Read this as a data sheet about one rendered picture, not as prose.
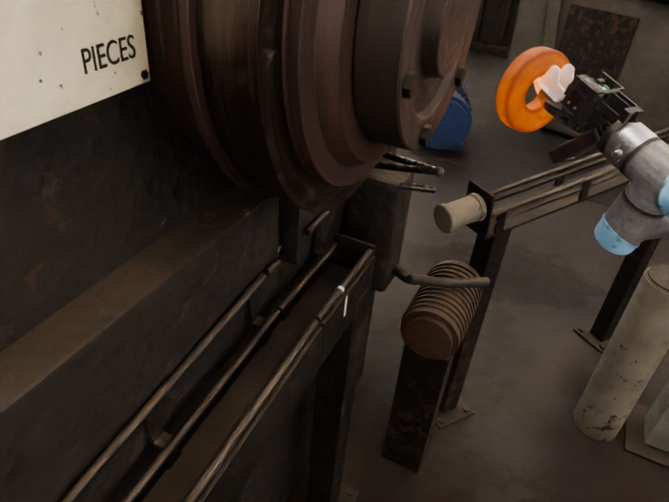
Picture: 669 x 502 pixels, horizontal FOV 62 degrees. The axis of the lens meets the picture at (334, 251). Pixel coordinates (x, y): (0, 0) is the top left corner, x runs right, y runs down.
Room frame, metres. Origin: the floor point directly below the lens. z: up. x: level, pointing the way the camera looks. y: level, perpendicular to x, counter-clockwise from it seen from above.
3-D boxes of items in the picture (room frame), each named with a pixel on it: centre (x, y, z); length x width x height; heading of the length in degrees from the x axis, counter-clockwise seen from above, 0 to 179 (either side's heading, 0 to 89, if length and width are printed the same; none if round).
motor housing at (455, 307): (0.91, -0.24, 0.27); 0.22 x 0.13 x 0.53; 157
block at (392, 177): (0.88, -0.07, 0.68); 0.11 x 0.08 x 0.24; 67
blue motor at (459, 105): (2.89, -0.49, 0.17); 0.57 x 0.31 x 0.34; 177
